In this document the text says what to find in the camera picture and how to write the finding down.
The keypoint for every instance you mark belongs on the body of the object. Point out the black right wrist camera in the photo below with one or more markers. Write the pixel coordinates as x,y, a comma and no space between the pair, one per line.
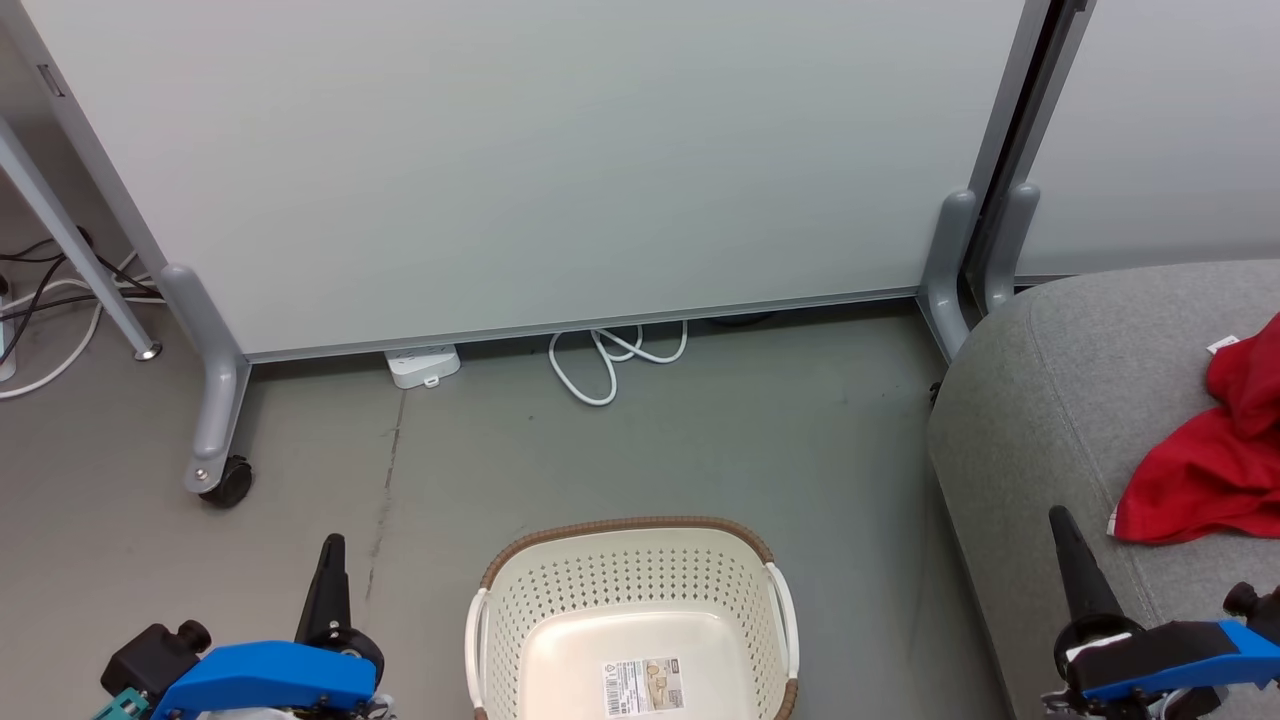
1255,610

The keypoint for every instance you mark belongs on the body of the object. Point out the grey desk leg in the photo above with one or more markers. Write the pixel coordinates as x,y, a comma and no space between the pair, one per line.
70,245

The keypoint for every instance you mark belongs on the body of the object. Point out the cream perforated laundry basket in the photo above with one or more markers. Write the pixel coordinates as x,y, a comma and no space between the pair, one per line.
620,580

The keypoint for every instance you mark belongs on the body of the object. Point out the grey partition foot with caster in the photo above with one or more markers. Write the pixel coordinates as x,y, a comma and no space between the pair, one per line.
215,400

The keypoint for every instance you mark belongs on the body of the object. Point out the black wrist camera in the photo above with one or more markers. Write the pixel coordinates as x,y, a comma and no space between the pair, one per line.
150,655
1255,610

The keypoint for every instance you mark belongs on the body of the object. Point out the grey fabric sofa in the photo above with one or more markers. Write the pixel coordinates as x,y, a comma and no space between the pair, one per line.
1050,400

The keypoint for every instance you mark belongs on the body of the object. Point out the white power strip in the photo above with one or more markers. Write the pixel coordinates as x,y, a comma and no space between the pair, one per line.
422,365
5,340

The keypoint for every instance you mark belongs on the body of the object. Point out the printed basket label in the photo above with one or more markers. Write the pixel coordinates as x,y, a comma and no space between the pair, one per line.
643,686

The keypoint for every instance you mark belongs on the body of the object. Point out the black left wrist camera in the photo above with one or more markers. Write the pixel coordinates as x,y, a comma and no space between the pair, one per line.
150,655

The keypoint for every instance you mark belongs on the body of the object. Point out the black caster wheel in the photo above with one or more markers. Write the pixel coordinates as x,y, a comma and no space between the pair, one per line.
228,485

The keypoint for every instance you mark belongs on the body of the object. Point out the red and white garment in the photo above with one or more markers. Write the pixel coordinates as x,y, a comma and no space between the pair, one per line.
1200,470

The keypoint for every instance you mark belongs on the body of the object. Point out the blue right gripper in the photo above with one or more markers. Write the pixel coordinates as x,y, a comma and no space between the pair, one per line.
1170,655

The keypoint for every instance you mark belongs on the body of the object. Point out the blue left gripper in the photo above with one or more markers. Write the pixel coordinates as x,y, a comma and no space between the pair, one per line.
270,675

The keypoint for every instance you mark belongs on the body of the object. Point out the white partition panel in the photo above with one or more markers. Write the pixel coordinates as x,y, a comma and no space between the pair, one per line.
500,150
1150,130

